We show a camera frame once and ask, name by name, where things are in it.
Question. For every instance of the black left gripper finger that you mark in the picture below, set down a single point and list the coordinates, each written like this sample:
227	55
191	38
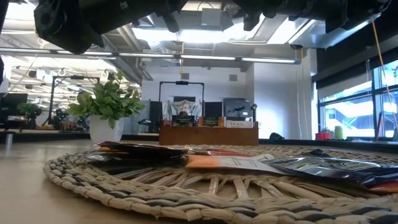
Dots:
169	21
175	21

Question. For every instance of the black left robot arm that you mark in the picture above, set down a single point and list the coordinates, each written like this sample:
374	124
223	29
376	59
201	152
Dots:
68	28

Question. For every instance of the green cylinder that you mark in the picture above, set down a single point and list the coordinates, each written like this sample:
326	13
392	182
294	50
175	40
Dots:
339	133

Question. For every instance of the light draped cloth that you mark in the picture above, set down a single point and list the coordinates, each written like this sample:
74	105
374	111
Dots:
174	109

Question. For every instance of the black camera stand frame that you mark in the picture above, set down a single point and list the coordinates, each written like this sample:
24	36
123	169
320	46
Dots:
182	82

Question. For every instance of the dark upright panel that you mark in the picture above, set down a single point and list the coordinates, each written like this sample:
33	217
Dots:
155	115

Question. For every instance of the wooden tea organizer box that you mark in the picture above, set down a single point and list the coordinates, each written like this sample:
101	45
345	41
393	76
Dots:
208	137

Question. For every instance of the silver ventilation duct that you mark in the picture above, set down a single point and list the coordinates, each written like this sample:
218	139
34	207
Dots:
326	39

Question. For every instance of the distant black station frame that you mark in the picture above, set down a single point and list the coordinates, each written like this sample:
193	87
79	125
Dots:
77	77

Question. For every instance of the small black stand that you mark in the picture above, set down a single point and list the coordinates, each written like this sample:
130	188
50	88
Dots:
254	112

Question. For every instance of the round woven straw placemat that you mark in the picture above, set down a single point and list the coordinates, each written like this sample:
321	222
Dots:
217	199

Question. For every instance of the grey roller blind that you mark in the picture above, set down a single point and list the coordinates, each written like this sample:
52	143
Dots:
342	88

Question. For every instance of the long fluorescent light bar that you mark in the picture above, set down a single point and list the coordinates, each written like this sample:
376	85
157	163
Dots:
267	60

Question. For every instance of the red container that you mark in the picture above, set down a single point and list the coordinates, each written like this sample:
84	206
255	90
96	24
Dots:
322	136

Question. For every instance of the black monitor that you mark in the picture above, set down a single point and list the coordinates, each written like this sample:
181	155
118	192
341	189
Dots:
12	102
237	109
213	109

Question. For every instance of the large office window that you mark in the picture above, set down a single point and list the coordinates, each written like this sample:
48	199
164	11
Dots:
351	115

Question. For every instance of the green plant in white pot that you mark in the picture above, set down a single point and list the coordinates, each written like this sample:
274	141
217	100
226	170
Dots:
109	102

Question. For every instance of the distant small green plant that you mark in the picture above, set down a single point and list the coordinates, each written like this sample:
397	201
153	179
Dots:
28	109

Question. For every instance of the grey square wall vent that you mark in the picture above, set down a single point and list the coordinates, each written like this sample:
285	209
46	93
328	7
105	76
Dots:
185	76
233	77

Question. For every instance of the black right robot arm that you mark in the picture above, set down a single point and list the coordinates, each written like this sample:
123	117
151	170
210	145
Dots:
311	9

